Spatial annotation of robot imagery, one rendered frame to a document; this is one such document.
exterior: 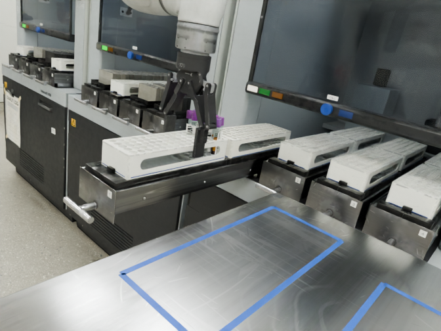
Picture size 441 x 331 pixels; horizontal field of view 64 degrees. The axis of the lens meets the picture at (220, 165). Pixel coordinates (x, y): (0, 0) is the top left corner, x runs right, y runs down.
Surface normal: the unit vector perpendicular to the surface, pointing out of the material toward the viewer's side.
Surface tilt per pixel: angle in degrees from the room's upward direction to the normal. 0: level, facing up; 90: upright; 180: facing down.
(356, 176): 90
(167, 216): 90
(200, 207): 90
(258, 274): 0
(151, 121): 90
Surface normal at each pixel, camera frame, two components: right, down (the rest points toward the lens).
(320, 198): -0.66, 0.15
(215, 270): 0.17, -0.93
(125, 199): 0.73, 0.34
